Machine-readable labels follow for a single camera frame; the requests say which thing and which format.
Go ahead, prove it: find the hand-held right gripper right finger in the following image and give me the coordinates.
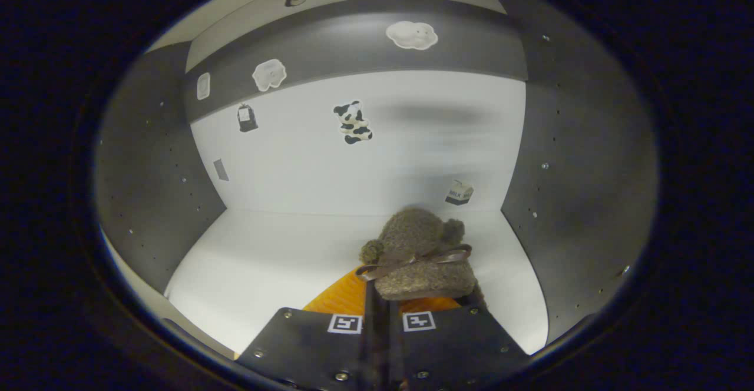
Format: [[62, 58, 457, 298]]
[[377, 294, 531, 391]]

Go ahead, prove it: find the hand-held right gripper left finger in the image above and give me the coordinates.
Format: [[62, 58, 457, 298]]
[[236, 267, 378, 391]]

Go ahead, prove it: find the brown fuzzy shoe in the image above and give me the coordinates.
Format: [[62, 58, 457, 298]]
[[358, 207, 488, 310]]

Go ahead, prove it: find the white grey shoe cabinet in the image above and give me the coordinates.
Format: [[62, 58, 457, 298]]
[[94, 0, 659, 380]]

